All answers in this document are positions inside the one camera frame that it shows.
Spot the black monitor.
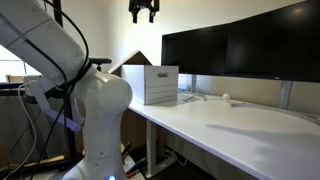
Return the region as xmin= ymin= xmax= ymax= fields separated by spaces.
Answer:
xmin=225 ymin=0 xmax=320 ymax=82
xmin=161 ymin=24 xmax=228 ymax=75

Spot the black camera on stand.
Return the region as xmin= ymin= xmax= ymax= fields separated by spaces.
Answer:
xmin=89 ymin=58 xmax=112 ymax=72

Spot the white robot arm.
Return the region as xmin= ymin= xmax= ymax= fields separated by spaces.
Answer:
xmin=0 ymin=0 xmax=132 ymax=180

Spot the white cardboard box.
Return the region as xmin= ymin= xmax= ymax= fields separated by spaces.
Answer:
xmin=121 ymin=65 xmax=178 ymax=105

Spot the white cardboard box lid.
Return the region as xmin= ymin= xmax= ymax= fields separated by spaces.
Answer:
xmin=108 ymin=50 xmax=151 ymax=74

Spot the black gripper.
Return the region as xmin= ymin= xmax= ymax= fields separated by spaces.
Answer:
xmin=129 ymin=0 xmax=160 ymax=24

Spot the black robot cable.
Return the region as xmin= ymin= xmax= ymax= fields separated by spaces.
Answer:
xmin=0 ymin=0 xmax=93 ymax=180

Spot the white table leg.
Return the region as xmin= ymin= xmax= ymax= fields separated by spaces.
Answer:
xmin=145 ymin=121 xmax=175 ymax=178

